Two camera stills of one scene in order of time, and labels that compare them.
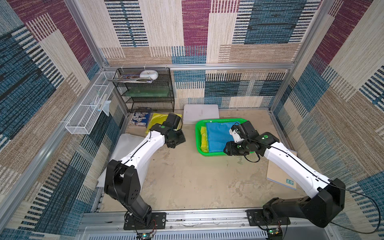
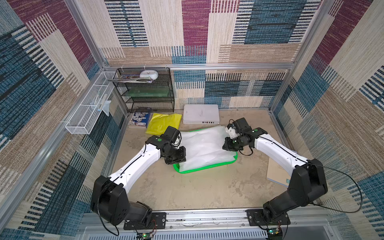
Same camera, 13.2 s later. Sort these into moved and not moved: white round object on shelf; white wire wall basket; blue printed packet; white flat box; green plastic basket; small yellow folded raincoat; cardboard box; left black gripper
Moved: green plastic basket; left black gripper
Not moved: white round object on shelf; cardboard box; blue printed packet; white wire wall basket; small yellow folded raincoat; white flat box
